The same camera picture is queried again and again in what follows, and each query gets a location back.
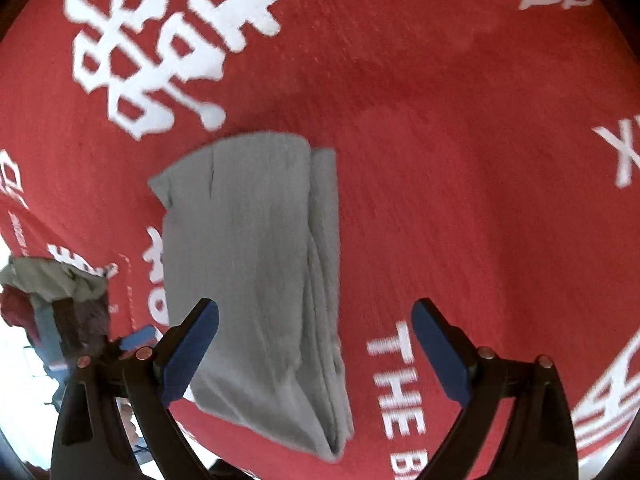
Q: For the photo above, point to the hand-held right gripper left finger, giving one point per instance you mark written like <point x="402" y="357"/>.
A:
<point x="192" y="350"/>

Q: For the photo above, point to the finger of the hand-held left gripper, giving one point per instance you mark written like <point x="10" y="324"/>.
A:
<point x="137" y="337"/>

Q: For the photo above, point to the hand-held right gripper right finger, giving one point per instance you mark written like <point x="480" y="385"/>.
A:
<point x="442" y="355"/>

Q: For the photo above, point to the grey knit garment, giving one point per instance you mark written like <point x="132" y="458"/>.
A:
<point x="250" y="260"/>

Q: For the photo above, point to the red printed blanket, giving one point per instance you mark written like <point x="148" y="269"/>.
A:
<point x="450" y="185"/>

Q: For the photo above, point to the pile of clothes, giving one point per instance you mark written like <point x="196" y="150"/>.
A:
<point x="45" y="280"/>

